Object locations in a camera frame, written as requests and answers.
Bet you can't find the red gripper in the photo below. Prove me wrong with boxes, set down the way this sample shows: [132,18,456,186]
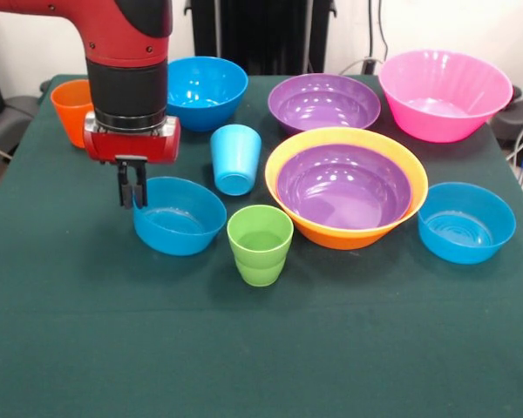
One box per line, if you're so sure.
[83,111,182,210]

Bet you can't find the shallow blue plastic bowl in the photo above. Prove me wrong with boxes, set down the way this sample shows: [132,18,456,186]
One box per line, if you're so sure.
[132,176,228,257]
[417,181,517,266]

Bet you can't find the light blue plastic cup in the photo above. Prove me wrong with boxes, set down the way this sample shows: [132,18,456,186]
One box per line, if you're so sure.
[209,124,263,197]

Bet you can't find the purple plastic bowl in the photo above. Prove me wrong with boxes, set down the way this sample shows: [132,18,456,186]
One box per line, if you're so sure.
[268,72,382,136]
[275,143,414,231]

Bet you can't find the orange plastic cup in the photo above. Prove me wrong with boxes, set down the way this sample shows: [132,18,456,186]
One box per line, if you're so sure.
[50,78,96,150]

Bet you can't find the deep blue plastic bowl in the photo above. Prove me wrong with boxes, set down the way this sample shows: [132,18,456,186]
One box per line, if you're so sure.
[166,56,249,133]

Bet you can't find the green plastic cup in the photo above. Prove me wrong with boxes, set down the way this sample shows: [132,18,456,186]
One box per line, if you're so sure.
[226,204,295,287]

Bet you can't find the dark green tablecloth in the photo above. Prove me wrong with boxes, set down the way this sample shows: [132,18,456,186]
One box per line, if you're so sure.
[0,73,523,418]

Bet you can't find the orange plastic bowl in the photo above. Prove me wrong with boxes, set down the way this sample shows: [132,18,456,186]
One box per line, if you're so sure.
[264,126,429,252]

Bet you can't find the pink plastic bowl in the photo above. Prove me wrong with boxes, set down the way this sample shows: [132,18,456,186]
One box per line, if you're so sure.
[377,50,514,145]

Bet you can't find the black rounded equipment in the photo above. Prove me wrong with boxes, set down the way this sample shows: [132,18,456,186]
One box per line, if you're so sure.
[490,85,523,150]

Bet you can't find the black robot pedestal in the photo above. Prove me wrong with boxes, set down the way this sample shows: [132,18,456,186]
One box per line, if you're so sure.
[185,0,337,75]

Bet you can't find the grey cable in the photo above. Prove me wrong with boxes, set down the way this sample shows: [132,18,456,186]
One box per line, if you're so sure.
[339,56,383,76]

